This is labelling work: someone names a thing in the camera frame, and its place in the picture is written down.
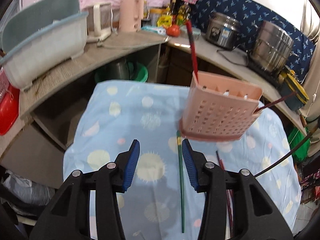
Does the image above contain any beige curtain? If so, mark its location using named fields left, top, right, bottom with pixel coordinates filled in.
left=298, top=0, right=320, bottom=123

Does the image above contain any steel rice cooker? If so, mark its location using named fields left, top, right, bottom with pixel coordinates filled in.
left=205, top=12, right=240, bottom=50

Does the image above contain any clear food container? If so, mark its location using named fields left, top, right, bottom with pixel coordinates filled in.
left=180, top=25, right=201, bottom=40

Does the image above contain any large steel steamer pot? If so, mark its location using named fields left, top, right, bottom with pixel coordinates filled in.
left=249, top=20, right=294, bottom=76

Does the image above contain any dark red chopstick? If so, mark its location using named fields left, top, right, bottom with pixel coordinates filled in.
left=216, top=151, right=234, bottom=238

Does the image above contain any red tomato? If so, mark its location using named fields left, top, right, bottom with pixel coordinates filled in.
left=166, top=24, right=181, bottom=37

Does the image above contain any red chopstick in holder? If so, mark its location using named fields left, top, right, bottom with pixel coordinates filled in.
left=185, top=20, right=198, bottom=81

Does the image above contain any wet wipes packet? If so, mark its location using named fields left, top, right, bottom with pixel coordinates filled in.
left=141, top=25, right=167, bottom=36

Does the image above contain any pink perforated utensil holder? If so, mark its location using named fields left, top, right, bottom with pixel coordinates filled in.
left=180, top=71, right=263, bottom=141

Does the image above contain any green plastic basin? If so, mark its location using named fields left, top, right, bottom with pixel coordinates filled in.
left=128, top=62, right=149, bottom=82

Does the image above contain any pink plastic basket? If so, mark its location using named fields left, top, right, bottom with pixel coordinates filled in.
left=0, top=68, right=9, bottom=102

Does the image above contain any green plastic bag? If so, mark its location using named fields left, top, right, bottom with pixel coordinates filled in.
left=287, top=127, right=311, bottom=163

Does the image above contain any navy floral backsplash cloth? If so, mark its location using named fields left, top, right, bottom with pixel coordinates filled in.
left=191, top=0, right=316, bottom=83

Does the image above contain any white electric kettle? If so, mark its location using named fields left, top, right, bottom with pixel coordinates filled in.
left=83, top=2, right=113, bottom=43

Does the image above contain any dark brown leaning chopstick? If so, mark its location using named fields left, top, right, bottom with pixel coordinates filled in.
left=254, top=92, right=297, bottom=114

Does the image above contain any yellow seasoning packet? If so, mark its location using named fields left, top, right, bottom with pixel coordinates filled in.
left=157, top=15, right=172, bottom=29

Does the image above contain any red plastic basin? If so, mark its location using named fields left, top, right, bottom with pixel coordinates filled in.
left=0, top=85, right=20, bottom=135

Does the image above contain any light blue patterned tablecloth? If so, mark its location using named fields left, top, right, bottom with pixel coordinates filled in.
left=63, top=81, right=301, bottom=239

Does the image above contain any green chopstick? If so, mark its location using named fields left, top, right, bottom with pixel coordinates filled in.
left=176, top=131, right=185, bottom=233

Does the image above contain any blue-grey dish drainer box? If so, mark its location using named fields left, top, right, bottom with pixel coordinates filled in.
left=1, top=0, right=88, bottom=90

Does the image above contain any yellow and blue bowls stack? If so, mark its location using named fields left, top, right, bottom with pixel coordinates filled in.
left=278, top=69, right=309, bottom=111

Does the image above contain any black induction cooker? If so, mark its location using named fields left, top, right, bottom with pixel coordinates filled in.
left=247, top=59, right=280, bottom=89

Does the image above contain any pink electric kettle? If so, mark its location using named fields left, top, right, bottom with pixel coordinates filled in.
left=119, top=0, right=144, bottom=33

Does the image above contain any cooking oil bottle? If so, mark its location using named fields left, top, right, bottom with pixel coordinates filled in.
left=176, top=3, right=191, bottom=26

